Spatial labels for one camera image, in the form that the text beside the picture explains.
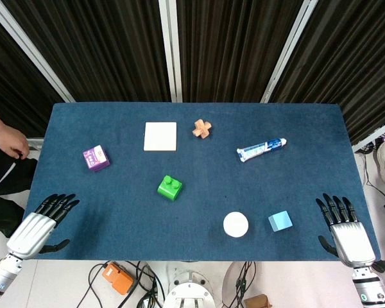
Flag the black cable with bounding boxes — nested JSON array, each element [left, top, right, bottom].
[[355, 150, 385, 206]]

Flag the person's hand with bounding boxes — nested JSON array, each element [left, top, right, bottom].
[[0, 105, 30, 160]]

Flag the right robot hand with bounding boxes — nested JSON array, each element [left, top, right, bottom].
[[315, 192, 377, 268]]

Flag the blue and white toothpaste tube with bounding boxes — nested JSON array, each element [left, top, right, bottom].
[[236, 137, 288, 164]]

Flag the white square tile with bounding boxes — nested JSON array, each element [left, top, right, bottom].
[[143, 121, 178, 152]]

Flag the green toy building brick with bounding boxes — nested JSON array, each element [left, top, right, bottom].
[[157, 175, 184, 202]]

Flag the wooden cross puzzle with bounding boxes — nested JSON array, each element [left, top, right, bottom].
[[192, 119, 212, 141]]

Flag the brown wooden box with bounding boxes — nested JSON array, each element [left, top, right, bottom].
[[243, 294, 273, 308]]

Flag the blue table cloth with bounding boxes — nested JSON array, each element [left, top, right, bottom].
[[17, 102, 382, 262]]

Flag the white aluminium post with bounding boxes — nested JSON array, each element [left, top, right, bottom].
[[158, 0, 184, 103], [0, 0, 76, 103], [260, 0, 320, 104], [352, 115, 385, 153]]

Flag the light blue cube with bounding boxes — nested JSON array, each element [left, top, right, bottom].
[[268, 210, 293, 232]]

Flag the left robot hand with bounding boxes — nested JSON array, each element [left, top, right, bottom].
[[6, 193, 80, 260]]

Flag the white round disc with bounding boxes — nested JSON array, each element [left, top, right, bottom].
[[223, 211, 250, 239]]

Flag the person's black trousers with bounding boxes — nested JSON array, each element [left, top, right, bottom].
[[0, 133, 39, 239]]

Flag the purple and white carton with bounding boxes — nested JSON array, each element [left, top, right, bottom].
[[82, 144, 111, 173]]

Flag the orange power box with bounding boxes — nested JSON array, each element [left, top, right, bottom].
[[101, 262, 135, 296]]

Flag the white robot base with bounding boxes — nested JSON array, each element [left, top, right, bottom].
[[162, 268, 216, 308]]

